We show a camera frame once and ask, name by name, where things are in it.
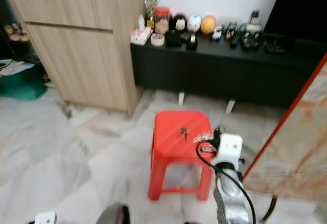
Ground orange round figure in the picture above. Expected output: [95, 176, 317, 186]
[200, 15, 216, 35]

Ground black low console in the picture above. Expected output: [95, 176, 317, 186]
[130, 32, 327, 108]

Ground white round figure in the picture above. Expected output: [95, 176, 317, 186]
[187, 14, 201, 33]

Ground small black box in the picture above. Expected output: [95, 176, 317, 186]
[166, 31, 183, 48]

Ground white pink tissue box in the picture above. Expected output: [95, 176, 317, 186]
[130, 26, 152, 46]

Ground clear key tag with red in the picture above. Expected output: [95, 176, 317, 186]
[193, 131, 214, 144]

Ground dark rounded robot leg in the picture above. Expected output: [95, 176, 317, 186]
[96, 203, 131, 224]

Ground white tape roll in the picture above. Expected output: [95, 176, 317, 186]
[151, 34, 165, 47]

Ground green fabric storage bag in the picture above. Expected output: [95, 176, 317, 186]
[0, 59, 47, 101]

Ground dark metal keys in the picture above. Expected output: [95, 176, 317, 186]
[179, 127, 190, 142]

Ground black television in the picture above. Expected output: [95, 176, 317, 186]
[263, 0, 327, 40]

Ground gold and blue trophy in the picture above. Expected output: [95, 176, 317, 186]
[146, 0, 160, 29]

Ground white toy car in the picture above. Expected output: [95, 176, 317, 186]
[212, 26, 223, 40]

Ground light wooden cabinet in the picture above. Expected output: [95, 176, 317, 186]
[5, 0, 146, 116]

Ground red lidded clear jar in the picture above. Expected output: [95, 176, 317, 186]
[155, 6, 170, 35]

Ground black remote controls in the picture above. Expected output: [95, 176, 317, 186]
[225, 24, 242, 48]

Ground marble table with red edge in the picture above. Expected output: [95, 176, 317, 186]
[242, 53, 327, 222]

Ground black desk organizer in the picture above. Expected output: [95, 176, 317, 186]
[241, 31, 265, 51]

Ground cordless phone on dock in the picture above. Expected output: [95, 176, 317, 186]
[246, 10, 263, 33]

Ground black glass display cabinet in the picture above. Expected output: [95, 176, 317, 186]
[0, 0, 42, 84]

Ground black tape dispenser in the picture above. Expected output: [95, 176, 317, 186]
[187, 33, 199, 50]

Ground red plastic stool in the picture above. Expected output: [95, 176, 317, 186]
[148, 110, 218, 202]

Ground black round figure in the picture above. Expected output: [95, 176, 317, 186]
[171, 13, 188, 33]

